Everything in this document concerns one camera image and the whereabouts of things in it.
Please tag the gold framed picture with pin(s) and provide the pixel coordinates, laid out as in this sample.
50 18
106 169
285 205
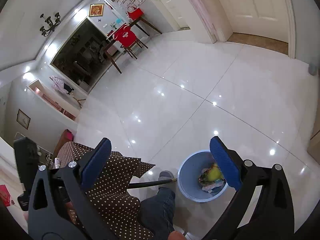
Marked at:
96 10

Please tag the black chandelier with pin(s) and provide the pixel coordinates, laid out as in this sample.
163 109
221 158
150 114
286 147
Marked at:
50 25

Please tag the yellow green round ball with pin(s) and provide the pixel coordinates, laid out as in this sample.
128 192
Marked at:
214 173

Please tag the person's right hand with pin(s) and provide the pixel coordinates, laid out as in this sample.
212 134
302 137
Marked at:
177 235

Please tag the wooden chair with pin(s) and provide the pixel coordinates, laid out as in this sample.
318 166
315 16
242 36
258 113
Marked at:
132 46

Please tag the white panel door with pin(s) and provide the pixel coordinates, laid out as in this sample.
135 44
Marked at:
250 2

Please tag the paper wrappers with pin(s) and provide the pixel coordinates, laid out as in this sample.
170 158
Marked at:
208 186

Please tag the wooden dining table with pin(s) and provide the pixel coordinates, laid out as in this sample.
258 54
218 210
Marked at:
111 50

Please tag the grey slipper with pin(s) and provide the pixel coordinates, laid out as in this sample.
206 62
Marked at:
166 176

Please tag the plain white door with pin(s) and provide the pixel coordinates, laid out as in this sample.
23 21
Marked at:
172 2

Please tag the small framed wall picture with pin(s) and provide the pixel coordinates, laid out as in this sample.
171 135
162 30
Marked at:
23 119

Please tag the red packet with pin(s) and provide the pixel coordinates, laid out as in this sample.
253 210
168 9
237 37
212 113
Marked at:
5 195

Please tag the red bag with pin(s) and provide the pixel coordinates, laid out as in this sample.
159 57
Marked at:
135 13

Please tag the teal container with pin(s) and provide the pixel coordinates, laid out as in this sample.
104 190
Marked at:
120 21

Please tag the white shelf unit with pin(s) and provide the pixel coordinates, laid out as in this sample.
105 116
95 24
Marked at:
47 156

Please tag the person's leg in jeans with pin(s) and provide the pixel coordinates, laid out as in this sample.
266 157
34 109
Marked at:
155 212

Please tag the brown bench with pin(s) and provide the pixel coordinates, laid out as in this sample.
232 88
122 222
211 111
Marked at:
65 140

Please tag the brown dotted tablecloth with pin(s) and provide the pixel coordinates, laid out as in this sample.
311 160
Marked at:
117 180

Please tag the black rod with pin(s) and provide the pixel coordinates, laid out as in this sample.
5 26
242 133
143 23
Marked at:
147 184

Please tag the blue plastic waste bin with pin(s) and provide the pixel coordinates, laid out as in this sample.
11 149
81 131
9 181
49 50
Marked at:
190 175

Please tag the red shirt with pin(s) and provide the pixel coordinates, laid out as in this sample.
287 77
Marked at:
125 36

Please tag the dark glass sliding door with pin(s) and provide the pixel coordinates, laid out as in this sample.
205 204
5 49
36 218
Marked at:
80 55

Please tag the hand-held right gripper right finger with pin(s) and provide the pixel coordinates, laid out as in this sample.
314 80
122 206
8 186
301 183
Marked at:
225 165

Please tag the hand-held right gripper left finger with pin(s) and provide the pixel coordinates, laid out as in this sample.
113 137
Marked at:
96 165

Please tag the hanging clothes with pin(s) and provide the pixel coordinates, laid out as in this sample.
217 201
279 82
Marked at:
60 85

